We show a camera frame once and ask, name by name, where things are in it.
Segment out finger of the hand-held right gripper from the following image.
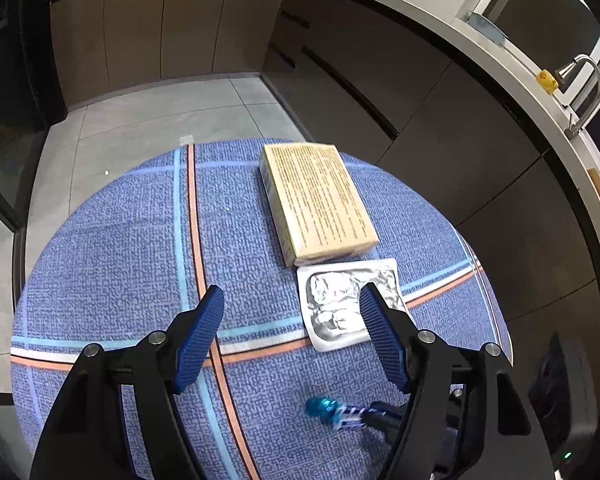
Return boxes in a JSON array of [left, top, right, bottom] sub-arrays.
[[367, 401, 413, 443]]

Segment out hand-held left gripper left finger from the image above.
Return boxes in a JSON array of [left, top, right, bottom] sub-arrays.
[[29, 285, 226, 480]]

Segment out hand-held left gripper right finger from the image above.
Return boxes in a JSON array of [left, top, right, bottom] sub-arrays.
[[358, 282, 555, 480]]

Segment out silver foil blister pack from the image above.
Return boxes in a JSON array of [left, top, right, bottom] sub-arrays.
[[297, 258, 406, 352]]

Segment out blue twisted candy wrapper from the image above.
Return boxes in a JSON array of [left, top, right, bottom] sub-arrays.
[[305, 396, 376, 432]]

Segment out beige printed cardboard box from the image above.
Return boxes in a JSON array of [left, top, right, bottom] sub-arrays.
[[258, 142, 380, 267]]

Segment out grey kitchen base cabinet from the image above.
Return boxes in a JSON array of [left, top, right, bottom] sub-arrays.
[[50, 0, 600, 461]]

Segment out white kitchen countertop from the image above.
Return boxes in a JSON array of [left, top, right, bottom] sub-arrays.
[[47, 0, 600, 241]]

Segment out black glass door refrigerator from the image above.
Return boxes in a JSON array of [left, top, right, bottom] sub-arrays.
[[0, 0, 68, 233]]

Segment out blue plastic basin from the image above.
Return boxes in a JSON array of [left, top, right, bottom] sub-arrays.
[[466, 11, 506, 44]]

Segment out metal kitchen faucet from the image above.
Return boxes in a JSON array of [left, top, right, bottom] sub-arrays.
[[552, 54, 600, 139]]

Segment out kitchen window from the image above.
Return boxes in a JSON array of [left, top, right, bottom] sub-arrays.
[[482, 0, 600, 111]]

